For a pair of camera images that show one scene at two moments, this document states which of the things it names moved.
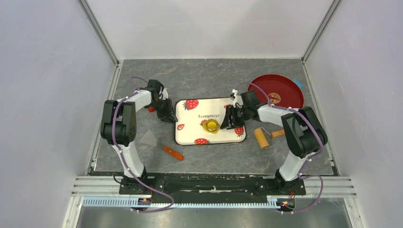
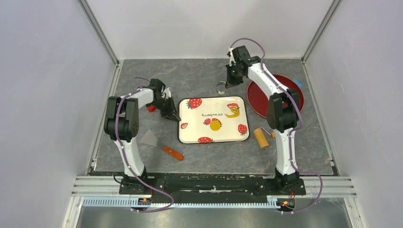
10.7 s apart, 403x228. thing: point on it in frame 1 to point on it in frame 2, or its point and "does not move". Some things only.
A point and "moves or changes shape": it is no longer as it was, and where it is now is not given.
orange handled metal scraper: x=150 y=138 does not move
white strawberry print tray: x=190 y=113 does not move
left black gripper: x=169 y=108 does not move
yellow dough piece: x=211 y=126 moves or changes shape
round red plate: x=281 y=90 does not move
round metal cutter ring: x=212 y=125 to x=221 y=87
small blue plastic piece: x=296 y=81 does not move
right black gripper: x=229 y=123 to x=229 y=84
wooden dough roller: x=262 y=139 does not move
